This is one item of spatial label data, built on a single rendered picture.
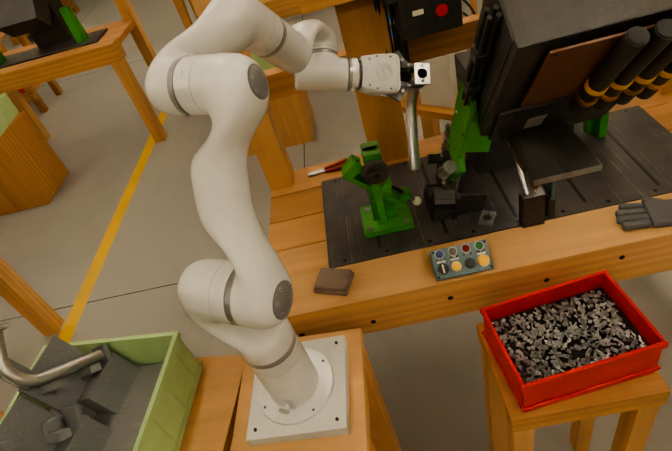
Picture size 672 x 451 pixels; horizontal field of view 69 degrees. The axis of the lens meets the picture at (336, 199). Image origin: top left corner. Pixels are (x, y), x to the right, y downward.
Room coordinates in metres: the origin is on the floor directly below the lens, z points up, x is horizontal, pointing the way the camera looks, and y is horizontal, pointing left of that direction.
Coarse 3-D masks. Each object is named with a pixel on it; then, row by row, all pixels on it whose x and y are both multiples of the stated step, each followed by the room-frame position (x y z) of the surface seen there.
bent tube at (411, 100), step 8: (416, 64) 1.12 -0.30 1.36; (424, 64) 1.12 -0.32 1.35; (416, 72) 1.11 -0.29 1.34; (424, 72) 1.13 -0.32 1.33; (416, 80) 1.10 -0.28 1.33; (424, 80) 1.09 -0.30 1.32; (408, 96) 1.18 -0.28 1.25; (416, 96) 1.17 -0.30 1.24; (408, 104) 1.17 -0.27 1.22; (416, 104) 1.17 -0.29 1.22; (408, 112) 1.16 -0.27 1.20; (408, 120) 1.15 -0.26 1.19; (416, 120) 1.15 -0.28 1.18; (408, 128) 1.13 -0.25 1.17; (416, 128) 1.13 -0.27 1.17; (408, 136) 1.12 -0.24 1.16; (416, 136) 1.11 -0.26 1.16; (408, 144) 1.10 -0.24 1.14; (416, 144) 1.09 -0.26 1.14; (408, 152) 1.09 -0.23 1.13; (416, 152) 1.08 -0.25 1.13; (416, 160) 1.06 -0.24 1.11; (416, 168) 1.04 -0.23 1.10
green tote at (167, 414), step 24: (144, 336) 0.89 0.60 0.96; (168, 336) 0.86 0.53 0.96; (144, 360) 0.89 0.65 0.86; (168, 360) 0.79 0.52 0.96; (192, 360) 0.85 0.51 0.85; (168, 384) 0.74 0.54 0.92; (192, 384) 0.80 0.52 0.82; (48, 408) 0.84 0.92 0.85; (168, 408) 0.70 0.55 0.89; (144, 432) 0.62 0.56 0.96; (168, 432) 0.65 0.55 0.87
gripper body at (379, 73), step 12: (360, 60) 1.14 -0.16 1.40; (372, 60) 1.14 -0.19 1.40; (384, 60) 1.13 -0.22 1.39; (396, 60) 1.13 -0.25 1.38; (360, 72) 1.11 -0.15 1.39; (372, 72) 1.11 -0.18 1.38; (384, 72) 1.11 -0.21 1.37; (396, 72) 1.11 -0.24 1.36; (360, 84) 1.10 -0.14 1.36; (372, 84) 1.10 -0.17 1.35; (384, 84) 1.09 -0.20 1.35; (396, 84) 1.09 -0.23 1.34; (384, 96) 1.11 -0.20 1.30
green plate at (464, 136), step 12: (456, 108) 1.11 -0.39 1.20; (468, 108) 1.03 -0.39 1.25; (456, 120) 1.09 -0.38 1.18; (468, 120) 1.01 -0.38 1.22; (456, 132) 1.08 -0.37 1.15; (468, 132) 1.01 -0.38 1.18; (456, 144) 1.06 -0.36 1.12; (468, 144) 1.03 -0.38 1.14; (480, 144) 1.02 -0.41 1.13; (456, 156) 1.04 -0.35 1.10
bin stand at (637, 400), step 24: (480, 336) 0.69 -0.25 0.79; (504, 384) 0.55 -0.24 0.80; (624, 384) 0.47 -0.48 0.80; (648, 384) 0.46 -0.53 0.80; (504, 408) 0.67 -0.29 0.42; (552, 408) 0.47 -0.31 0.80; (576, 408) 0.45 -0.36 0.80; (600, 408) 0.45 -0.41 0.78; (624, 408) 0.44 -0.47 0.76; (648, 408) 0.44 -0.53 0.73; (504, 432) 0.67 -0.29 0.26; (528, 432) 0.47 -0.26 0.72; (576, 432) 0.65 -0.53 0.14; (624, 432) 0.46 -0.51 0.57; (648, 432) 0.43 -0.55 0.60
